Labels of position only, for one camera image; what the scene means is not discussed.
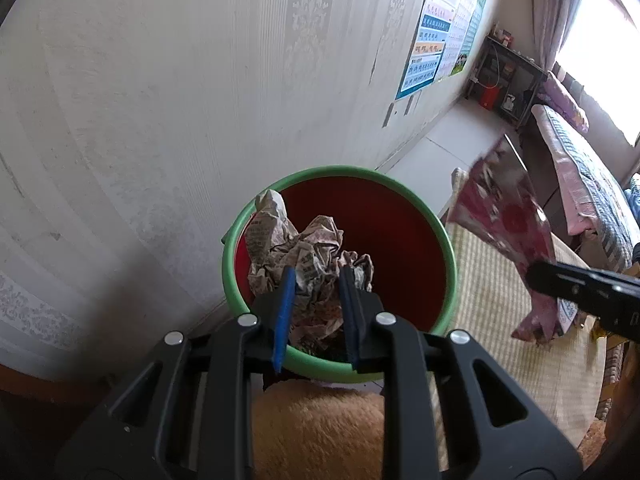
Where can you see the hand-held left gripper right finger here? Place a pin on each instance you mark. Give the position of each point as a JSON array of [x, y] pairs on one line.
[[350, 320]]

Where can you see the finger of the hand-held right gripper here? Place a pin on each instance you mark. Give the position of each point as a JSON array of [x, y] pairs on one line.
[[560, 280]]

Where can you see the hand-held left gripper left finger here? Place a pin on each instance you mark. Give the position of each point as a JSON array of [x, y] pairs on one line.
[[282, 320]]

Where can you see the large newspaper ball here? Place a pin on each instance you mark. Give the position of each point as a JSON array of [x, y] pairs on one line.
[[317, 260]]

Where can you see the pink snack wrapper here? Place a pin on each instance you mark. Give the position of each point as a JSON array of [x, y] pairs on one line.
[[510, 220]]

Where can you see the red bucket with green rim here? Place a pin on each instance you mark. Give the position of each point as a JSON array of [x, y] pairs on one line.
[[395, 240]]

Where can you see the bed with plaid quilt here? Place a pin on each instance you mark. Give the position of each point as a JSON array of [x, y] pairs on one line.
[[595, 185]]

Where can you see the person's orange fluffy clothing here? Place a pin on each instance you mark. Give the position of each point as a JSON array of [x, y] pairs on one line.
[[315, 435]]

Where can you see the purple pillow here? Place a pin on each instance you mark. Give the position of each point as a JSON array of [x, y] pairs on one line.
[[562, 102]]

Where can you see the red container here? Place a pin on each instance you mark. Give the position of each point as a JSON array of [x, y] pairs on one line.
[[490, 96]]

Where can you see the dark storage shelf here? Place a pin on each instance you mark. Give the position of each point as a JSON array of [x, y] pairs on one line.
[[505, 75]]

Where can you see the window curtain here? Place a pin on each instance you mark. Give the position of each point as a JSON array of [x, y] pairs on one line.
[[555, 10]]

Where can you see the blue framed wall poster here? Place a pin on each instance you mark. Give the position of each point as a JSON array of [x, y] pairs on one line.
[[430, 35]]

